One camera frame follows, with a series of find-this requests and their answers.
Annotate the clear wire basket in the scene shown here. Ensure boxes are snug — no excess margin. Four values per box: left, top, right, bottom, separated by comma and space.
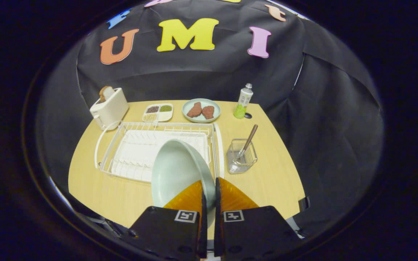
226, 139, 258, 175

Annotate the light green plate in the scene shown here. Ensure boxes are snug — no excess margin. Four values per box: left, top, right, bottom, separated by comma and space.
151, 139, 217, 229

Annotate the white divided condiment tray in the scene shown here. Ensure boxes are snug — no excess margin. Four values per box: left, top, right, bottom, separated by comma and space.
142, 103, 174, 123

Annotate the bread slice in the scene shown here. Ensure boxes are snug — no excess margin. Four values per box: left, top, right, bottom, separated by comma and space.
99, 86, 114, 103

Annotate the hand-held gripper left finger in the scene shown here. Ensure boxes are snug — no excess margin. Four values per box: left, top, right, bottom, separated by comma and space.
122, 180, 208, 261

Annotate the black backdrop cloth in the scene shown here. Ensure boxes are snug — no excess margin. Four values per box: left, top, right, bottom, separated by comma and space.
37, 0, 384, 236

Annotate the cream toaster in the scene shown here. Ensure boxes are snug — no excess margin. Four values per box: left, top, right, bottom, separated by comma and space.
90, 87, 130, 131

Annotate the green and white bottle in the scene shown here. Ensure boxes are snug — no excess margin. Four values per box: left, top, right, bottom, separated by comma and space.
233, 83, 254, 119

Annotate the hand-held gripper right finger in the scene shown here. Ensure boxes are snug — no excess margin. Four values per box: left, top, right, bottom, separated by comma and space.
214, 177, 304, 261

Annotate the small green meat dish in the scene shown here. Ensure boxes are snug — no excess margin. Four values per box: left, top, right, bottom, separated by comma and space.
182, 98, 221, 124

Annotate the white wire dish rack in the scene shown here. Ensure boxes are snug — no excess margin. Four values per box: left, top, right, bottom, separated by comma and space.
94, 121, 225, 183

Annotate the wooden handled spoon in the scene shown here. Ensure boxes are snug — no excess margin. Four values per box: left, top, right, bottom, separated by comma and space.
235, 124, 258, 163

